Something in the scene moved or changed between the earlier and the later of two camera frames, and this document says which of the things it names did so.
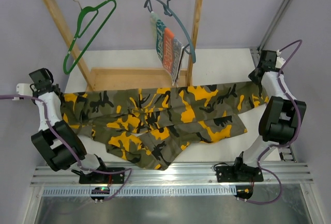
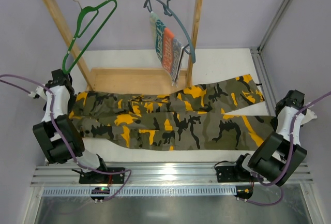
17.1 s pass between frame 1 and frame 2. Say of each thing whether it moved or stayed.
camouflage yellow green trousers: moved
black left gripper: moved
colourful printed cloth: stayed
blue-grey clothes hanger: stayed
